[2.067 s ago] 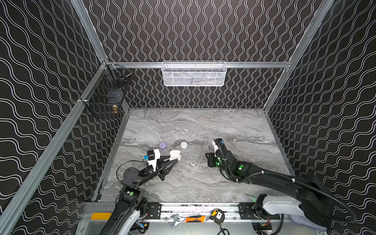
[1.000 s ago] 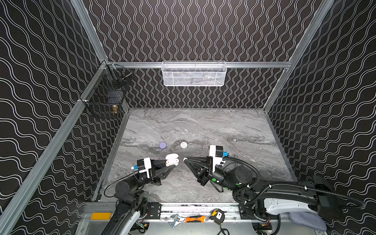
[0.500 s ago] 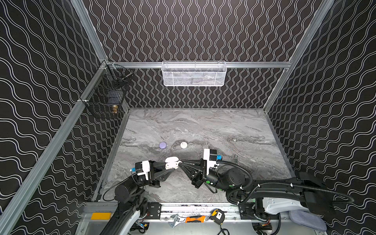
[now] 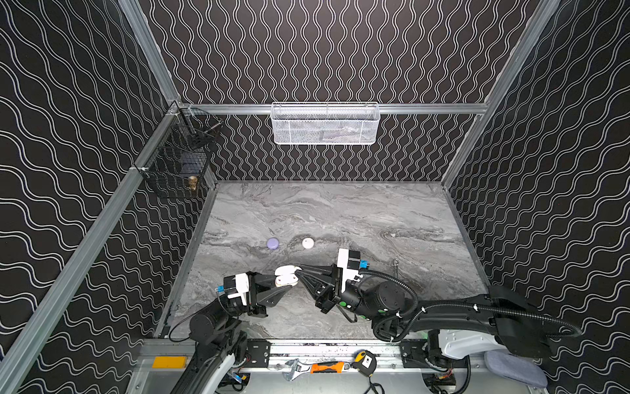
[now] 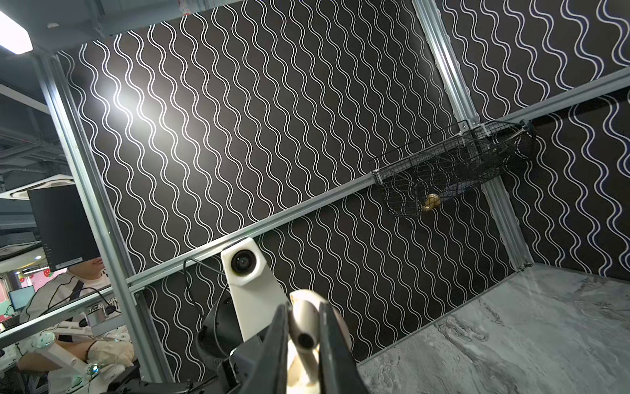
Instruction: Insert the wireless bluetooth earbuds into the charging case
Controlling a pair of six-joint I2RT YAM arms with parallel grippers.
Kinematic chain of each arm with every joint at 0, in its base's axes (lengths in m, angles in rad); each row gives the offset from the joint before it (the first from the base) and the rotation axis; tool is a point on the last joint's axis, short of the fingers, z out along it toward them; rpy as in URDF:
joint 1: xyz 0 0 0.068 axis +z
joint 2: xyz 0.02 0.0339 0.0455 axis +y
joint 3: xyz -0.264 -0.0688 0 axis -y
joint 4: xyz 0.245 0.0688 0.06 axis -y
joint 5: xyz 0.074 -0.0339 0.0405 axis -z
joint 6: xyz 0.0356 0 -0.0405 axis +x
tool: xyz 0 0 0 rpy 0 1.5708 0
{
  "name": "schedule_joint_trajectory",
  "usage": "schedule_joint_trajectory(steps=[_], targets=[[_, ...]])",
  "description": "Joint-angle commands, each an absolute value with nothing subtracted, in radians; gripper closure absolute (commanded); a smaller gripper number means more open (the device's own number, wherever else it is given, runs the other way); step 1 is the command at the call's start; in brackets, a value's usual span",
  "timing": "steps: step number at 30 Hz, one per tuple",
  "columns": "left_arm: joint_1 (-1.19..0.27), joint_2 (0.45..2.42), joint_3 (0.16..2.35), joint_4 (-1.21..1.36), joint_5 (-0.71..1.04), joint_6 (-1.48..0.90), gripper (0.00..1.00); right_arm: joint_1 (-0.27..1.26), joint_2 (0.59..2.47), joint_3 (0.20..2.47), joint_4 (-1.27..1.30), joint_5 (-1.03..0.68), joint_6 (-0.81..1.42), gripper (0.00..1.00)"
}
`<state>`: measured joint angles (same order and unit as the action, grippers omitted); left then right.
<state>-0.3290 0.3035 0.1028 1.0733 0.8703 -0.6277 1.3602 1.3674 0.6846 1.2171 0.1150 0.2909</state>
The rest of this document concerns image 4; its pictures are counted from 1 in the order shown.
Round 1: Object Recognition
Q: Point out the cream earbud charging case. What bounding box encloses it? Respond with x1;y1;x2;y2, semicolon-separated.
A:
274;265;301;287

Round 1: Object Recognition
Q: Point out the purple earbud charging case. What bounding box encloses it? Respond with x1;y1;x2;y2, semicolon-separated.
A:
267;237;280;251

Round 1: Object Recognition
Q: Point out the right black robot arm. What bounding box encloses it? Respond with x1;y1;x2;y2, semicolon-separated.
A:
295;265;582;359

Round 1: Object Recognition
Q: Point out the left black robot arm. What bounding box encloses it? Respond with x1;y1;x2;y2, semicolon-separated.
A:
172;269;299;393

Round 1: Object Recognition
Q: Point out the yellow black tape measure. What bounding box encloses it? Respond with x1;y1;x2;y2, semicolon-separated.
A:
350;350;377;378

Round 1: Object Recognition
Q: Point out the brass fitting in basket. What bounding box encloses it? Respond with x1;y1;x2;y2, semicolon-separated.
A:
188;176;199;191

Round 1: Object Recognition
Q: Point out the yellow label sticker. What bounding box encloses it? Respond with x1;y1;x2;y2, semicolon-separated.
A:
152;356;188;369

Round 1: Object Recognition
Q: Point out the grey cloth pad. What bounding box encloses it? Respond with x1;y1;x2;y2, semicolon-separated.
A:
484;351;548;389

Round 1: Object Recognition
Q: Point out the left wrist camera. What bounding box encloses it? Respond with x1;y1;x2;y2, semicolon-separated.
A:
217;273;250;306

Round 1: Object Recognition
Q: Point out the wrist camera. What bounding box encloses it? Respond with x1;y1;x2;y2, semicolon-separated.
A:
336;248;368;294
217;273;250;306

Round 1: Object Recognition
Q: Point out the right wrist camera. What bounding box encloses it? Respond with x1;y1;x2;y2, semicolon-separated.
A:
336;248;368;294

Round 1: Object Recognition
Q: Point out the adjustable wrench orange handle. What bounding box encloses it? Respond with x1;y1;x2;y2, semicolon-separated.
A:
282;359;350;382

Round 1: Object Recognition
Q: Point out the black wire basket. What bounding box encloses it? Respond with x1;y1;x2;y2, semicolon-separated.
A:
136;108;224;200

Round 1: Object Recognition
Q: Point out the white wire mesh basket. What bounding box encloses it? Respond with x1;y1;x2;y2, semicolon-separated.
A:
270;102;381;145

